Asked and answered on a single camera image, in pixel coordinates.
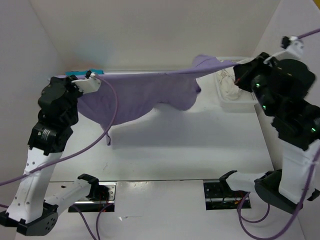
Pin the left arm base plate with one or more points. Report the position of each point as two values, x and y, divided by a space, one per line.
105 198

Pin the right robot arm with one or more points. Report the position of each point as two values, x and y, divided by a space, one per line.
280 87

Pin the white plastic basket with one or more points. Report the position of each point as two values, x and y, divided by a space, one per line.
243 103

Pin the teal t shirt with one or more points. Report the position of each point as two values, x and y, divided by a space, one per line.
84 72

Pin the white t shirt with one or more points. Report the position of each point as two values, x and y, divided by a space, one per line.
226 84

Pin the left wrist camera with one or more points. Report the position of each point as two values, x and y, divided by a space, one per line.
89 84

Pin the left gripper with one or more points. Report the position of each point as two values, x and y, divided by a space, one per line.
59 81

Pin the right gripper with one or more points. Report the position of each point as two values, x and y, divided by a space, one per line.
243 72

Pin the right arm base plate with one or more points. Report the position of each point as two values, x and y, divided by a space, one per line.
219 198

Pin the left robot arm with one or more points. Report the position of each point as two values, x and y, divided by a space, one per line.
31 213

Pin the lavender t shirt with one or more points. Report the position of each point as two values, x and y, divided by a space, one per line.
126 97

